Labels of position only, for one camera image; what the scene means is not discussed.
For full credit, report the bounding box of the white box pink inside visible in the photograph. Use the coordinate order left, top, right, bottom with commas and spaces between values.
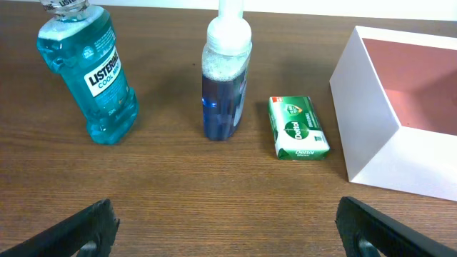
330, 26, 456, 201

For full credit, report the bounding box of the clear pump soap bottle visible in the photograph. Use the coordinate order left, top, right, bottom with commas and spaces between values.
201, 0, 253, 141

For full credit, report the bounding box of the blue Listerine mouthwash bottle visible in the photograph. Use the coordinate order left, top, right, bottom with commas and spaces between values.
36, 0, 139, 145

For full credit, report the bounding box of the green Dettol soap box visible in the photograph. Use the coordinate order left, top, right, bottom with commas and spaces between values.
268, 96, 330, 161

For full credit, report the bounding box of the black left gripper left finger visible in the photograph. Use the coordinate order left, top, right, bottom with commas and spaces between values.
1, 198, 120, 257

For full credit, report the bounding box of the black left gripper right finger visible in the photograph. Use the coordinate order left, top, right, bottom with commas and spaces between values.
336, 196, 456, 257

